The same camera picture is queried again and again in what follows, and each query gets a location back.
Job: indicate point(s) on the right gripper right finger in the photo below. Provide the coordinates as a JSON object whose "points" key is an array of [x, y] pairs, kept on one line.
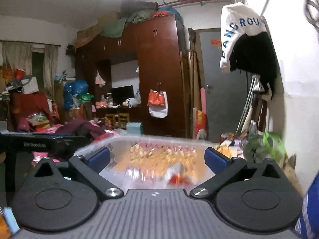
{"points": [[225, 170]]}

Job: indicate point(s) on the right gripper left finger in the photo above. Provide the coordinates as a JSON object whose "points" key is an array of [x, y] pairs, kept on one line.
{"points": [[87, 171]]}

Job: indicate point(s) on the red packets bag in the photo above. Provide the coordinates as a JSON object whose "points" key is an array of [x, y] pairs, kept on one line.
{"points": [[175, 176]]}

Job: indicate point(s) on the pile of dark clothes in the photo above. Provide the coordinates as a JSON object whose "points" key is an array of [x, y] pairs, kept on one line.
{"points": [[81, 127]]}

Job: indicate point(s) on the green and white plastic bag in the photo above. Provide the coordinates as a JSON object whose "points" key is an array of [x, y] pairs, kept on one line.
{"points": [[267, 145]]}

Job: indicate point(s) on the teal small box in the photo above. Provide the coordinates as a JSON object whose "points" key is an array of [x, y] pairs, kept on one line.
{"points": [[135, 128]]}

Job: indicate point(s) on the blue plastic bags pile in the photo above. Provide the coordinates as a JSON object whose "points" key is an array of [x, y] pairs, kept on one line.
{"points": [[77, 89]]}

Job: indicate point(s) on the white plastic lattice basket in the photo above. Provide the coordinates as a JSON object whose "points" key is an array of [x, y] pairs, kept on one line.
{"points": [[141, 162]]}

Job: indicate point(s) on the black monitor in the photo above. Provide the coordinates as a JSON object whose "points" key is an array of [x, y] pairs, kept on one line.
{"points": [[121, 94]]}

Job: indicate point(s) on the grey metal door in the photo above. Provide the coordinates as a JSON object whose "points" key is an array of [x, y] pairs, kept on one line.
{"points": [[226, 93]]}

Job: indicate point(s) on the orange and white hanging bag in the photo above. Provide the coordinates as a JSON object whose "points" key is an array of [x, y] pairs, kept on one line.
{"points": [[158, 104]]}

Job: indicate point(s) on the beige window curtain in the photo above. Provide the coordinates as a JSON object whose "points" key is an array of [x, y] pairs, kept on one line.
{"points": [[50, 68]]}

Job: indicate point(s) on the blue fabric bag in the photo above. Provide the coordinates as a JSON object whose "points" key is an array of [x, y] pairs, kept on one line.
{"points": [[308, 222]]}

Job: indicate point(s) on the black hanging garment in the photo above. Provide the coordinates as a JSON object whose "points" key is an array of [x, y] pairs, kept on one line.
{"points": [[256, 55]]}

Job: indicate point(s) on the green cloth atop wardrobe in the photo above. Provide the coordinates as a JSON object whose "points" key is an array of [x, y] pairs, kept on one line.
{"points": [[112, 25]]}

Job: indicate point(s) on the dark red wooden wardrobe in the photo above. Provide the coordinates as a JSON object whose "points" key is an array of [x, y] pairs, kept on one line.
{"points": [[150, 55]]}

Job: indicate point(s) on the white hoodie with blue letters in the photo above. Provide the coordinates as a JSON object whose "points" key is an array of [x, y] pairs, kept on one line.
{"points": [[237, 20]]}

